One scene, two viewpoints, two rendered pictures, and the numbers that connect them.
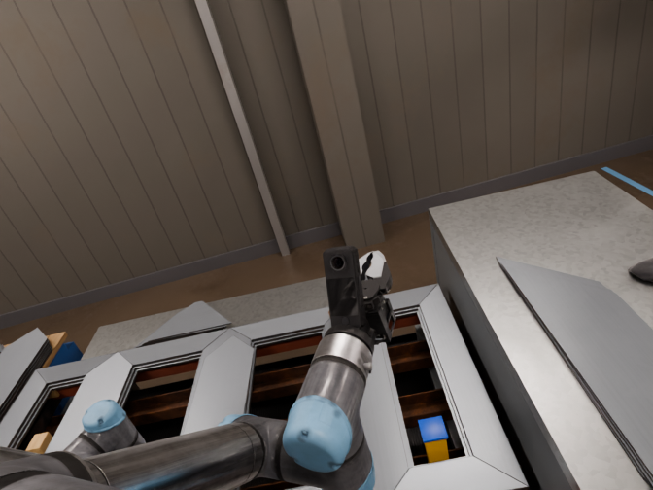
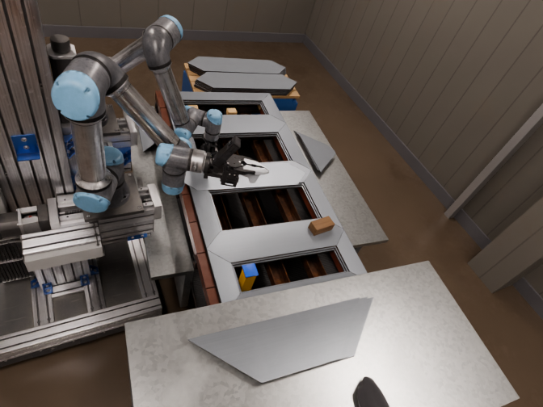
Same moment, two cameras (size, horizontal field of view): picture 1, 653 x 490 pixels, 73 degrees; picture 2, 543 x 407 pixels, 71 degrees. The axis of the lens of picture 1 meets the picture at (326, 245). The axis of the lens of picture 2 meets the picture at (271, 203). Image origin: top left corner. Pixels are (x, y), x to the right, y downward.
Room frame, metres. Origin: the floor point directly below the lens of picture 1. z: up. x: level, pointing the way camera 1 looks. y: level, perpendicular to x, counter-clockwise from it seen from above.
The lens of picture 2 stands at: (0.06, -0.85, 2.31)
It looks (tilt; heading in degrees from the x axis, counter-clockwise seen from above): 46 degrees down; 51
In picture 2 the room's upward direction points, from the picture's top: 20 degrees clockwise
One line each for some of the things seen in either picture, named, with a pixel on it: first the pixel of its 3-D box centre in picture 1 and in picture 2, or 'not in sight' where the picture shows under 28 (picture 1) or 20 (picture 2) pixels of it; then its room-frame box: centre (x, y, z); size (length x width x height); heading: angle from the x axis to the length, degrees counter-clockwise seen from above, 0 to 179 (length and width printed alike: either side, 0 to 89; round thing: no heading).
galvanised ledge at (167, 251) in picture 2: not in sight; (152, 177); (0.45, 0.70, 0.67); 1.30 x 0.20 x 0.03; 85
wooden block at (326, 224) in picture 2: not in sight; (321, 225); (1.14, 0.02, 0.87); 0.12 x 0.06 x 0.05; 5
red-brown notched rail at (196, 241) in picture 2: not in sight; (182, 185); (0.55, 0.49, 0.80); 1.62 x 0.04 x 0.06; 85
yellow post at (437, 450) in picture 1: (436, 454); (245, 283); (0.67, -0.13, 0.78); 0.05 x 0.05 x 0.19; 85
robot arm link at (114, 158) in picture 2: not in sight; (107, 166); (0.17, 0.28, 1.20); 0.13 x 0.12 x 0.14; 64
